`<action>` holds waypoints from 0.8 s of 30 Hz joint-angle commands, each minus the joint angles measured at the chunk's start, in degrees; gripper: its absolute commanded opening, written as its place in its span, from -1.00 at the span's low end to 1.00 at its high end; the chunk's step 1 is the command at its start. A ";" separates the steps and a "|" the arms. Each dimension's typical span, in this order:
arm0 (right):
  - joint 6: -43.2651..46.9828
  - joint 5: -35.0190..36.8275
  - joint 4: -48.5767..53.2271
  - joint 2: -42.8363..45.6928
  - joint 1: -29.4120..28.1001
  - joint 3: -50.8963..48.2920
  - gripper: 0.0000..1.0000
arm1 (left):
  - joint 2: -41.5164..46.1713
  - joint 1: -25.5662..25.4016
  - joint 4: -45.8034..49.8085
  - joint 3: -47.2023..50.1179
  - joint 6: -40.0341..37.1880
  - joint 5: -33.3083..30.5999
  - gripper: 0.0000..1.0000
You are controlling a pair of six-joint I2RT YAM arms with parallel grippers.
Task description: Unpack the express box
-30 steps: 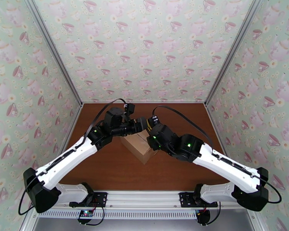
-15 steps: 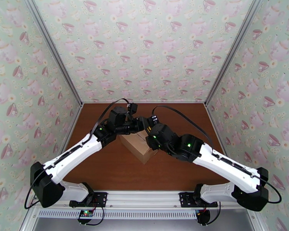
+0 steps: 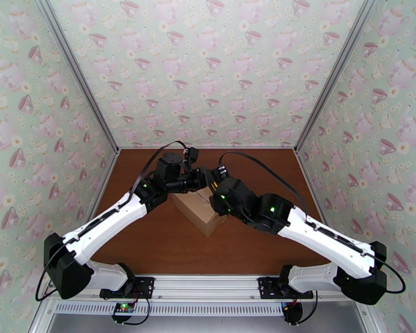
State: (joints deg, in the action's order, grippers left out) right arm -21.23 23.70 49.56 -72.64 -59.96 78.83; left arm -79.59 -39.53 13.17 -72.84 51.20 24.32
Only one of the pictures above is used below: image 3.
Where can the aluminium floor side rail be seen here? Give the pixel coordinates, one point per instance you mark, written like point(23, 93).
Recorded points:
point(310, 183)
point(105, 183)

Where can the short aluminium frame bar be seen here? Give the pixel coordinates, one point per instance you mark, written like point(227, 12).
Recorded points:
point(369, 321)
point(41, 316)

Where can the tall aluminium corner post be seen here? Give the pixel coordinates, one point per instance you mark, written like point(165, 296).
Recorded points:
point(76, 70)
point(336, 70)

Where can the aluminium mounting rail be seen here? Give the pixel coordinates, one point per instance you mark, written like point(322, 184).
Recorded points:
point(208, 287)

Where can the small circuit board green light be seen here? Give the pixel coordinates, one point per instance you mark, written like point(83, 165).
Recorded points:
point(123, 308)

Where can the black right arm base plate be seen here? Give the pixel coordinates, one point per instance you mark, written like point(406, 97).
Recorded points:
point(268, 287)

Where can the round black controller box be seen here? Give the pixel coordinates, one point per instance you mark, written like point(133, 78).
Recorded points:
point(293, 313)

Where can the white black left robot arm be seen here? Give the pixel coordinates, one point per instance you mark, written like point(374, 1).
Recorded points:
point(107, 221)

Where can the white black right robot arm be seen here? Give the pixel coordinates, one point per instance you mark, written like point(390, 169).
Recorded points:
point(326, 238)

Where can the grey metal shelf plate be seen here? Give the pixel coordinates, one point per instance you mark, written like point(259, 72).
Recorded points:
point(208, 325)

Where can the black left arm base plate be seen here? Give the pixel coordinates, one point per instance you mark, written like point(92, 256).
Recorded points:
point(145, 287)

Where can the brown cardboard express box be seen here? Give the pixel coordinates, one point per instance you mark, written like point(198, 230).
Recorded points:
point(201, 217)

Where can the aluminium floor back rail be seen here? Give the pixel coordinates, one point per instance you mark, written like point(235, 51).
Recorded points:
point(208, 147)

